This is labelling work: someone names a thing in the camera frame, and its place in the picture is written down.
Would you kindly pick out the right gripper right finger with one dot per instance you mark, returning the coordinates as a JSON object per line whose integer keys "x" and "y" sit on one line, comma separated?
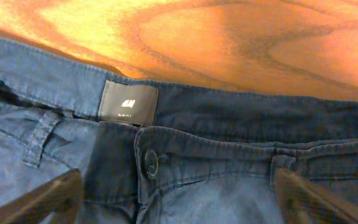
{"x": 302, "y": 201}

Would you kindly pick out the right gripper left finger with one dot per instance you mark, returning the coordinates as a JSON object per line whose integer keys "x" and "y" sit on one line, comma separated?
{"x": 57, "y": 200}

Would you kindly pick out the navy blue shorts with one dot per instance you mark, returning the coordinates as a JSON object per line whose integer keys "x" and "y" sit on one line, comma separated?
{"x": 152, "y": 152}

